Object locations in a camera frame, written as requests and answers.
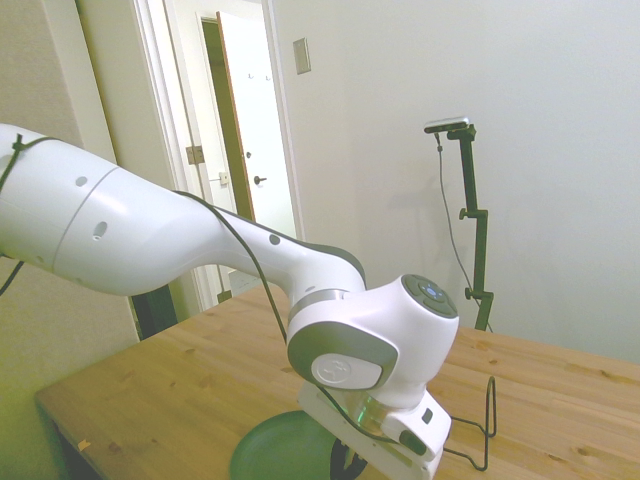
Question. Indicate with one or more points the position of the white door frame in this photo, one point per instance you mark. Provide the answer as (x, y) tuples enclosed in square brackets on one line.
[(165, 100)]

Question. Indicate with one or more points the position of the grey stereo camera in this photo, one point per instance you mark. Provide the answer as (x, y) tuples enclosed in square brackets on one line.
[(446, 125)]

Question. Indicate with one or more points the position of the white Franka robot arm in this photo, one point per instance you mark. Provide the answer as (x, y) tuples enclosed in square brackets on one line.
[(150, 235)]

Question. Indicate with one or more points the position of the black camera stand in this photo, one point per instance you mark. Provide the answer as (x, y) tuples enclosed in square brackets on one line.
[(481, 250)]

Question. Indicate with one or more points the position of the white door with wood edge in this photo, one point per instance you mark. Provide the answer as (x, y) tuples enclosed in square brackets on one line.
[(250, 125)]

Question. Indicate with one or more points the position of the metal door hinge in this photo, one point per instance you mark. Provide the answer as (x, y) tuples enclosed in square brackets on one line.
[(195, 154)]

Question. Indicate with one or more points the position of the round dark green plate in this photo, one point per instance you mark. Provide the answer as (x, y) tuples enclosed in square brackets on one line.
[(280, 445)]

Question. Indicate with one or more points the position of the white light switch plate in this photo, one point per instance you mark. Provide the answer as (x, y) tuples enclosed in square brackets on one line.
[(302, 56)]

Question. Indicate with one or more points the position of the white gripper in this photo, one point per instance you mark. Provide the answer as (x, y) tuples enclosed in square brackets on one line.
[(400, 462)]

